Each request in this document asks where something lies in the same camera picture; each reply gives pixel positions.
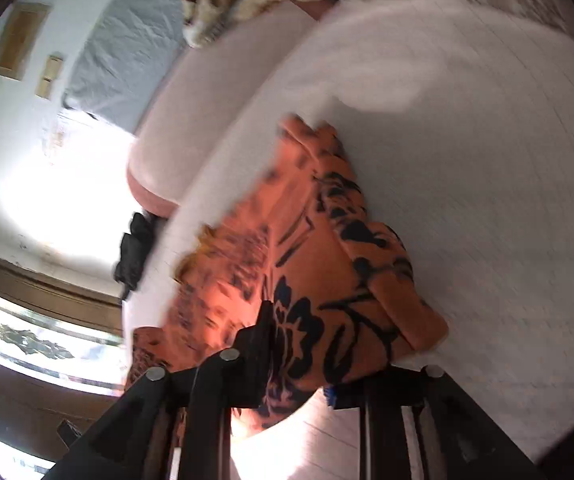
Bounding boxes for pink padded headboard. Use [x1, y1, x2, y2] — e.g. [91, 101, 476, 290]
[126, 0, 335, 218]

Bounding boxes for beige wall switch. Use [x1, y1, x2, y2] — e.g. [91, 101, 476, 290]
[35, 55, 63, 100]

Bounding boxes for wooden wall frame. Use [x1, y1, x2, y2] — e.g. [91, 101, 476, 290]
[0, 2, 52, 80]

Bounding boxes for stained glass wooden door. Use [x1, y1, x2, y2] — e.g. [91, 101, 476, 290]
[0, 258, 130, 460]

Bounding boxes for orange black floral garment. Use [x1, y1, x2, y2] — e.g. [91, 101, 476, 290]
[127, 116, 448, 434]

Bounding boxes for black garment on bed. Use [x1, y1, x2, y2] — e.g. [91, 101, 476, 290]
[113, 211, 159, 301]

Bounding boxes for pink quilted mattress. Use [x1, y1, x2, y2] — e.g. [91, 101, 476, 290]
[122, 0, 574, 460]

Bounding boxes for grey pillow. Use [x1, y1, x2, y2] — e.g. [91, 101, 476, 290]
[62, 0, 186, 133]

